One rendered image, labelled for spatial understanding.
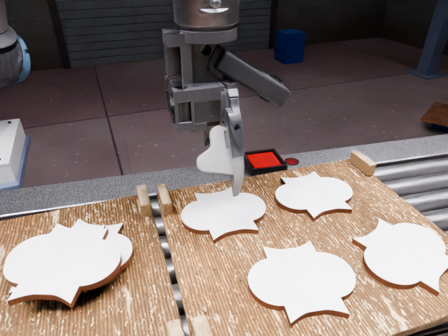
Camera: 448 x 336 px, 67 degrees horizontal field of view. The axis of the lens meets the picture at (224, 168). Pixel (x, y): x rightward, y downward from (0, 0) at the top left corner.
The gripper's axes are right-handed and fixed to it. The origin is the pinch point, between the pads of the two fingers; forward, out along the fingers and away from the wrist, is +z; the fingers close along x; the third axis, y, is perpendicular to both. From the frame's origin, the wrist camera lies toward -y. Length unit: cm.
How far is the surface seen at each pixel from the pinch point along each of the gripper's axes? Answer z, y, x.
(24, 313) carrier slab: 9.1, 28.1, 10.1
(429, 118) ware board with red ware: 91, -233, -161
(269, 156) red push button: 9.7, -15.3, -16.4
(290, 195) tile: 8.0, -12.0, -0.2
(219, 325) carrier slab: 9.0, 6.4, 18.7
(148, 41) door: 76, -35, -468
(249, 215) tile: 8.0, -3.5, 2.5
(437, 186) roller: 11.8, -43.9, 1.3
